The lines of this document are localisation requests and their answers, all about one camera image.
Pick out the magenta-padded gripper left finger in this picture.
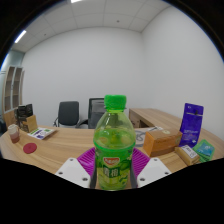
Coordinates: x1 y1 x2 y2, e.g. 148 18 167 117
54 147 98 189

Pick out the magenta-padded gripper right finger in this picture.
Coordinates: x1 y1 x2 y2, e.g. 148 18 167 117
131 147 172 189

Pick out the green drink bottle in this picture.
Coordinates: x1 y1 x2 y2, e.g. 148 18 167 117
93 94 137 191

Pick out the orange cardboard box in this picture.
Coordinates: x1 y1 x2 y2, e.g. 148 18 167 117
142 128 184 158

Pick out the small tan box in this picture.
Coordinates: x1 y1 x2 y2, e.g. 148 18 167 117
174 144 201 166

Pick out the paper with round print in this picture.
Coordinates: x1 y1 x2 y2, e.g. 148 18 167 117
133 125 164 148

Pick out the flat round red coaster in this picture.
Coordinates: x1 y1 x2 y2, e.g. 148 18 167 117
22 142 38 154

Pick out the printed white leaflet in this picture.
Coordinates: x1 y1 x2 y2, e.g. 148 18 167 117
27 127 56 140

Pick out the wooden side desk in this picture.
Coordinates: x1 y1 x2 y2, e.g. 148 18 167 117
128 107 184 130

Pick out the green packet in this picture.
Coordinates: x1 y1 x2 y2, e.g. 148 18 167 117
192 138 216 163

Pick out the grey office chair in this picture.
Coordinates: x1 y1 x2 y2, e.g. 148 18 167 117
53 101 81 128

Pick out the purple stand-up pouch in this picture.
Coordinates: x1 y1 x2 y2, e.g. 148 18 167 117
179 102 205 148

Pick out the black mesh office chair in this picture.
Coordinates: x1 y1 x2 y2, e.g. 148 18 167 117
75 97 106 129

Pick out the dark brown and tan carton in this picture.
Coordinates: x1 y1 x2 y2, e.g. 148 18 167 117
19 114 39 133

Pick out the white and pink ribbed cup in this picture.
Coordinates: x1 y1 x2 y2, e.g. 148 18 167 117
7 123 21 144

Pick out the black flat box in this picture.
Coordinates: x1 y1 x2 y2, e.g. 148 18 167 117
15 103 34 118

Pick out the wooden shelf cabinet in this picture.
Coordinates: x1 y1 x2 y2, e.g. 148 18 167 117
1 65 26 131

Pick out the ceiling light strip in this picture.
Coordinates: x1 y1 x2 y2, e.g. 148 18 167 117
14 29 28 44

